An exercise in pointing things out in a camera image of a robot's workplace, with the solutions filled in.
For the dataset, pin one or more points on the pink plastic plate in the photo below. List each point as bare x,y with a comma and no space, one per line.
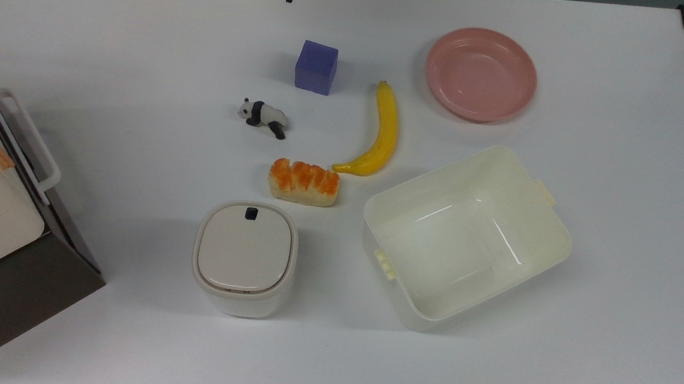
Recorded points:
480,74

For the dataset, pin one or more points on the cream plastic open box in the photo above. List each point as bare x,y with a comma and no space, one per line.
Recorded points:
464,243

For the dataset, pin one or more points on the black white panda figurine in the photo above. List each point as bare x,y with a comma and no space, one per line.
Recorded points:
264,115

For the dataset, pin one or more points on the white lidded mini bin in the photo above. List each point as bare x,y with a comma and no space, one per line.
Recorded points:
244,257

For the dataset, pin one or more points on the orange glazed toy bread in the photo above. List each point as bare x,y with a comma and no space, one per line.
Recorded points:
303,183

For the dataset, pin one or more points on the yellow toy banana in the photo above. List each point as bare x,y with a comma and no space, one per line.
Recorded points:
386,126

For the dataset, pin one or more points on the purple foam cube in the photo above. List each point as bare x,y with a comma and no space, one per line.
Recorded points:
315,68

